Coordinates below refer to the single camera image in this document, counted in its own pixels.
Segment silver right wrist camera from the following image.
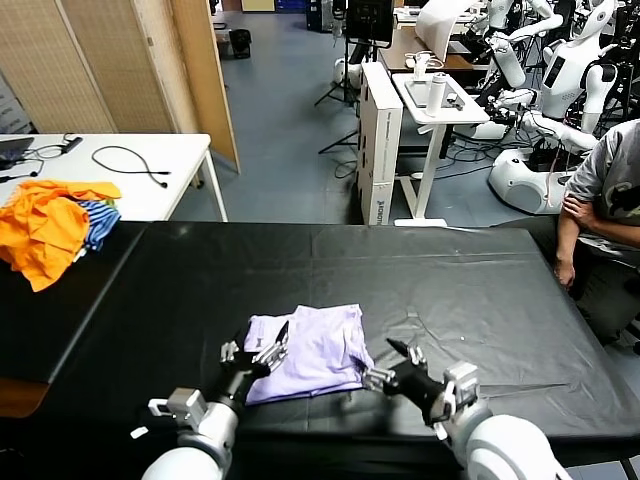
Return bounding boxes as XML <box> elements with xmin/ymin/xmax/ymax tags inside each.
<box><xmin>442</xmin><ymin>362</ymin><xmax>481</xmax><ymax>426</ymax></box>

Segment grey storage cabinet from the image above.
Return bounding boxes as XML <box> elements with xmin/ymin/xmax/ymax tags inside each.
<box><xmin>0</xmin><ymin>74</ymin><xmax>26</xmax><ymax>134</ymax></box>

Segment black trash bin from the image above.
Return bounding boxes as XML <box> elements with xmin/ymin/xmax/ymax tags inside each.
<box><xmin>228</xmin><ymin>29</ymin><xmax>253</xmax><ymax>60</ymax></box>

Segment white water bottle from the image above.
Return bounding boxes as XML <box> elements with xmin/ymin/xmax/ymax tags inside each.
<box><xmin>430</xmin><ymin>72</ymin><xmax>449</xmax><ymax>118</ymax></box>

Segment black tripod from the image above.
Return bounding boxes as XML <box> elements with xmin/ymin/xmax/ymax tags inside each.
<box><xmin>313</xmin><ymin>37</ymin><xmax>364</xmax><ymax>107</ymax></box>

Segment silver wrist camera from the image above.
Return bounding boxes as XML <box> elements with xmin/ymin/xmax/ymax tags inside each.
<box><xmin>442</xmin><ymin>362</ymin><xmax>481</xmax><ymax>426</ymax></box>
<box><xmin>148</xmin><ymin>387</ymin><xmax>206</xmax><ymax>426</ymax></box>

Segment thick black cable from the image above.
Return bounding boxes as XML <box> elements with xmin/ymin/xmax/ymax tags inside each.
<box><xmin>91</xmin><ymin>145</ymin><xmax>173</xmax><ymax>190</ymax></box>

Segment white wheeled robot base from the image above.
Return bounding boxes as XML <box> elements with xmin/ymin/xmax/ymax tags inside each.
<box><xmin>468</xmin><ymin>118</ymin><xmax>512</xmax><ymax>141</ymax></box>
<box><xmin>333</xmin><ymin>57</ymin><xmax>364</xmax><ymax>86</ymax></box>
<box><xmin>487</xmin><ymin>147</ymin><xmax>576</xmax><ymax>217</ymax></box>

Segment tall white cardboard box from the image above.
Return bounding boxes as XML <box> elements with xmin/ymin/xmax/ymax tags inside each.
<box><xmin>357</xmin><ymin>62</ymin><xmax>404</xmax><ymax>227</ymax></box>

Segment white table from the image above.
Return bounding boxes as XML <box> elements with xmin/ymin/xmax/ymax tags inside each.
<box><xmin>0</xmin><ymin>132</ymin><xmax>230</xmax><ymax>224</ymax></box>

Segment thin black earphone cable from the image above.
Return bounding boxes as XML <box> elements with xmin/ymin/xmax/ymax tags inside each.
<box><xmin>0</xmin><ymin>144</ymin><xmax>69</xmax><ymax>182</ymax></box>

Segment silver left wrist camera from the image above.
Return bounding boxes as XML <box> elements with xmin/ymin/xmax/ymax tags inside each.
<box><xmin>148</xmin><ymin>387</ymin><xmax>206</xmax><ymax>426</ymax></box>

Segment dark laptop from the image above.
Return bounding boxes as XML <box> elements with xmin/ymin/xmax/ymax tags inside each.
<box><xmin>0</xmin><ymin>137</ymin><xmax>35</xmax><ymax>170</ymax></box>

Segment small white standing desk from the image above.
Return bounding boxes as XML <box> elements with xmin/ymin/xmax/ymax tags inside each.
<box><xmin>391</xmin><ymin>72</ymin><xmax>491</xmax><ymax>229</ymax></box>

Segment white humanoid robot black shoulders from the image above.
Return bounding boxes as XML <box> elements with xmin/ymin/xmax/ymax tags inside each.
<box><xmin>487</xmin><ymin>0</ymin><xmax>624</xmax><ymax>151</ymax></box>

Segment seated person grey shirt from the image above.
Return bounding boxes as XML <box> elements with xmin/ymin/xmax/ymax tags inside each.
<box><xmin>564</xmin><ymin>118</ymin><xmax>640</xmax><ymax>346</ymax></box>

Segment person left forearm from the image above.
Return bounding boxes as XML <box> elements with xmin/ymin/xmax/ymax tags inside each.
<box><xmin>589</xmin><ymin>214</ymin><xmax>640</xmax><ymax>246</ymax></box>

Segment wooden folding screen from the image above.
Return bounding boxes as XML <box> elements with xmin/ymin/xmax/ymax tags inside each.
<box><xmin>0</xmin><ymin>0</ymin><xmax>242</xmax><ymax>176</ymax></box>

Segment lavender t-shirt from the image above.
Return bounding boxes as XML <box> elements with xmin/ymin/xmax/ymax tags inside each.
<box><xmin>243</xmin><ymin>302</ymin><xmax>376</xmax><ymax>405</ymax></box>

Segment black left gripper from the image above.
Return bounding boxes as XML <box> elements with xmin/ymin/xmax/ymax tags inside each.
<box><xmin>219</xmin><ymin>321</ymin><xmax>291</xmax><ymax>404</ymax></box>

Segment black table cover sheet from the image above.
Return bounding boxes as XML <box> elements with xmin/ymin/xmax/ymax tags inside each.
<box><xmin>47</xmin><ymin>221</ymin><xmax>640</xmax><ymax>480</ymax></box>

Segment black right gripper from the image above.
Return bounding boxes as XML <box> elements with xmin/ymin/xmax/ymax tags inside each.
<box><xmin>363</xmin><ymin>339</ymin><xmax>446</xmax><ymax>416</ymax></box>

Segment white curved panel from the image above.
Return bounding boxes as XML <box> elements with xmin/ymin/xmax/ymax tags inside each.
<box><xmin>416</xmin><ymin>0</ymin><xmax>476</xmax><ymax>61</ymax></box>

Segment person right hand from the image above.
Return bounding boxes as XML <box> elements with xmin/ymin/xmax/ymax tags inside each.
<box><xmin>553</xmin><ymin>254</ymin><xmax>576</xmax><ymax>287</ymax></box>

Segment brown wooden desk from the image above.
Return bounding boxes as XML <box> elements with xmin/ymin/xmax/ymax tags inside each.
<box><xmin>378</xmin><ymin>27</ymin><xmax>489</xmax><ymax>71</ymax></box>

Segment person left hand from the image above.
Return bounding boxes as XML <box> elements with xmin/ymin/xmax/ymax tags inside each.
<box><xmin>563</xmin><ymin>193</ymin><xmax>599</xmax><ymax>222</ymax></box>

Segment grey tablet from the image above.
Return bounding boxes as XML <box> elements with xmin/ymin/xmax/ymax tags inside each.
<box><xmin>403</xmin><ymin>78</ymin><xmax>454</xmax><ymax>109</ymax></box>

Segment black covered side table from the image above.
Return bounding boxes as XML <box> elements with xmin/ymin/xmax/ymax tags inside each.
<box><xmin>0</xmin><ymin>219</ymin><xmax>149</xmax><ymax>417</ymax></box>

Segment blue striped garment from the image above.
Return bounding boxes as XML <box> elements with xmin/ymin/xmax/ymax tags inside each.
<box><xmin>79</xmin><ymin>199</ymin><xmax>123</xmax><ymax>253</ymax></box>

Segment black monitor panel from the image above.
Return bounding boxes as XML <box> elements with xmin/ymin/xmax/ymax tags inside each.
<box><xmin>346</xmin><ymin>0</ymin><xmax>395</xmax><ymax>51</ymax></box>

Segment orange garment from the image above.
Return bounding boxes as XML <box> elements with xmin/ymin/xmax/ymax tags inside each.
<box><xmin>0</xmin><ymin>179</ymin><xmax>124</xmax><ymax>293</ymax></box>

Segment white stand with cable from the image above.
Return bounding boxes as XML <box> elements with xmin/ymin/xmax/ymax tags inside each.
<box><xmin>405</xmin><ymin>51</ymin><xmax>445</xmax><ymax>82</ymax></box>

